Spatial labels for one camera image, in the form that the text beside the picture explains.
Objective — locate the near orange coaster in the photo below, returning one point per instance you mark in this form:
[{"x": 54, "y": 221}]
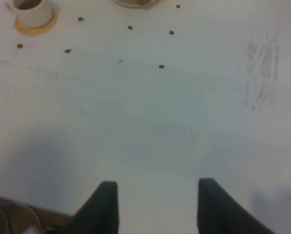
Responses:
[{"x": 35, "y": 31}]

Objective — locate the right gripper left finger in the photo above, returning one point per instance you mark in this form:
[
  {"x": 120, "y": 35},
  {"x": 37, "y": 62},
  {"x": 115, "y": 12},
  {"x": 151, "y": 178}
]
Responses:
[{"x": 99, "y": 215}]

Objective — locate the near white teacup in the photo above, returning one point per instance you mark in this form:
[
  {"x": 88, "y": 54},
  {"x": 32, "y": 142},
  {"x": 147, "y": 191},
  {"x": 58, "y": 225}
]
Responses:
[{"x": 32, "y": 13}]

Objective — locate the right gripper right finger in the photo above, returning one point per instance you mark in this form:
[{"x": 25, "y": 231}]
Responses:
[{"x": 219, "y": 213}]

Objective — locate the beige teapot saucer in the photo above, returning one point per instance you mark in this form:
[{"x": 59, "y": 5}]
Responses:
[{"x": 136, "y": 3}]

